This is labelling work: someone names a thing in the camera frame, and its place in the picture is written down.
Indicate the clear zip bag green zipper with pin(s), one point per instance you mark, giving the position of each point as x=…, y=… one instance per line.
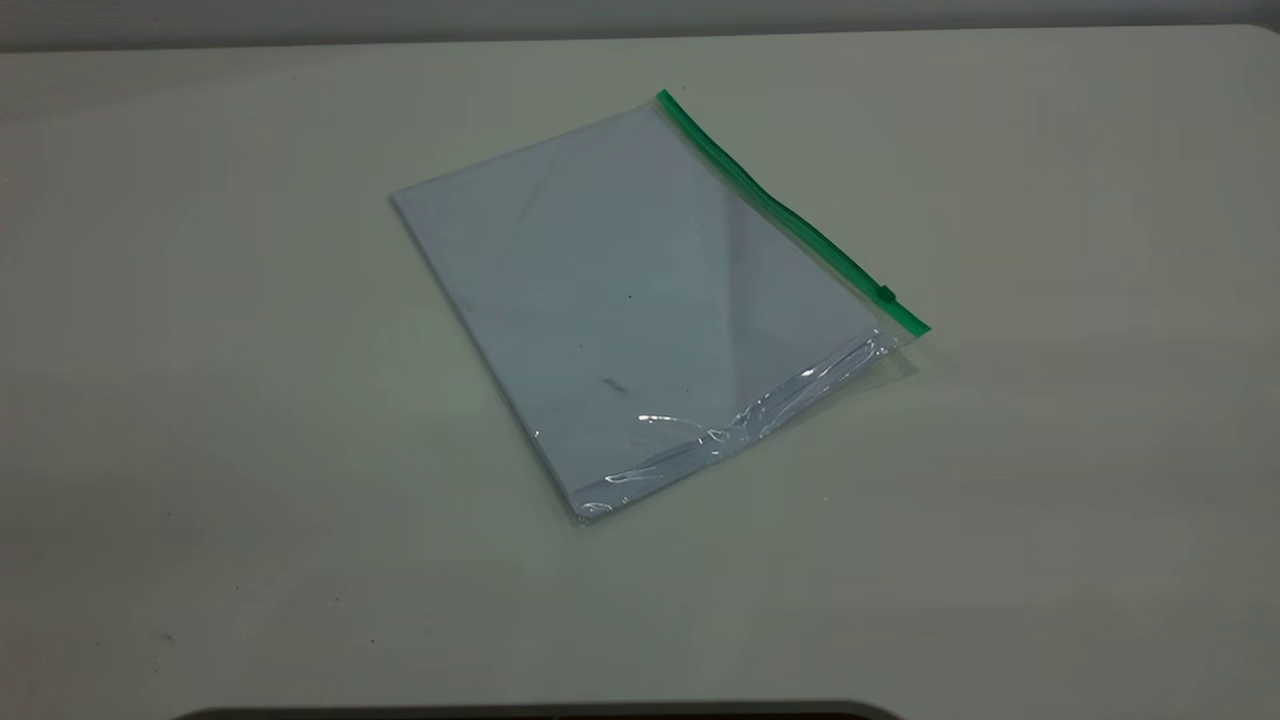
x=640, y=300

